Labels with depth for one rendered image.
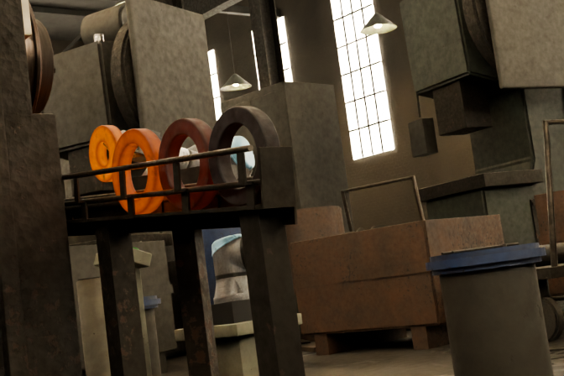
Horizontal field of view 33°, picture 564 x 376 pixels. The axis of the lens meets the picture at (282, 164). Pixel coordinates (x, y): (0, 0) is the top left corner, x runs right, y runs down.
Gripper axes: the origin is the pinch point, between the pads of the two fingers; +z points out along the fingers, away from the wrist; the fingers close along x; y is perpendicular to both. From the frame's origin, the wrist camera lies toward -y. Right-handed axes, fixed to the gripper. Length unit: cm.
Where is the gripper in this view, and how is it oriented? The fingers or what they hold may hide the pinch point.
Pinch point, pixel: (107, 146)
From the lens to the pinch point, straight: 262.4
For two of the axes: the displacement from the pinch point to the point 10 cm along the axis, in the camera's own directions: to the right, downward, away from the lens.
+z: -7.8, -2.4, -5.8
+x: 6.2, -1.5, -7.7
